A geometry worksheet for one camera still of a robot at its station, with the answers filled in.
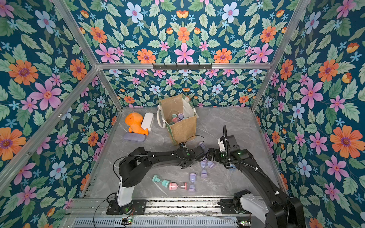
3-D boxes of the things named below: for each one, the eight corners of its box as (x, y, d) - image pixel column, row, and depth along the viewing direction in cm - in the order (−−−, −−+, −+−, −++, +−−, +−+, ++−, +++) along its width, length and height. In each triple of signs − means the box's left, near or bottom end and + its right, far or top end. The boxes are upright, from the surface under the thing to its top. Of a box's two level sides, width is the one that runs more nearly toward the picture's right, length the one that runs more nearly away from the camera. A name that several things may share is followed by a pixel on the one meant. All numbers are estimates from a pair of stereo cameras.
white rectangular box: (142, 131, 107) (140, 127, 103) (146, 117, 117) (144, 112, 113) (151, 131, 107) (150, 127, 103) (155, 116, 117) (153, 112, 113)
